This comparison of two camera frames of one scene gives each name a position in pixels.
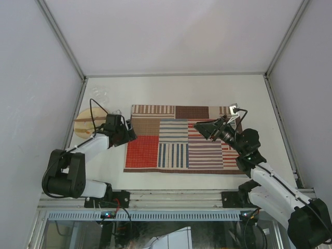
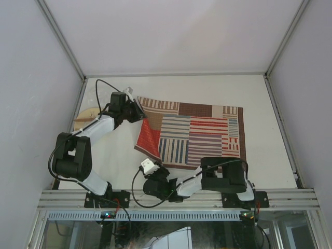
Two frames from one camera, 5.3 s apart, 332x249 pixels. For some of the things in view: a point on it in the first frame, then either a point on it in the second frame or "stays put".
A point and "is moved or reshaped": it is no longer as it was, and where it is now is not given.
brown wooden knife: x=90 y=119 stays put
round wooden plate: x=85 y=129 stays put
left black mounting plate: x=116 y=199 stays put
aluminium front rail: x=178 y=198 stays put
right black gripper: x=213 y=128 → x=162 y=169
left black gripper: x=129 y=135 → x=139 y=114
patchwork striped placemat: x=167 y=141 is moved or reshaped
